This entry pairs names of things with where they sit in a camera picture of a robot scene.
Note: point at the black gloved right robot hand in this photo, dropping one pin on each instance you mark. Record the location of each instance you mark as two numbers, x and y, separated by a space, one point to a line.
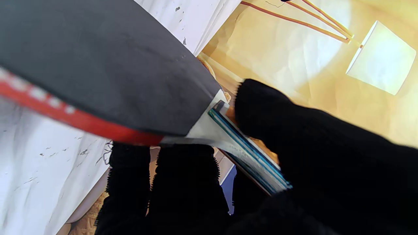
326 169

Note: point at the printed living room backdrop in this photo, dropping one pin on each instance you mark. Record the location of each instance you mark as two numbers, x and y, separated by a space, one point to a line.
310 58

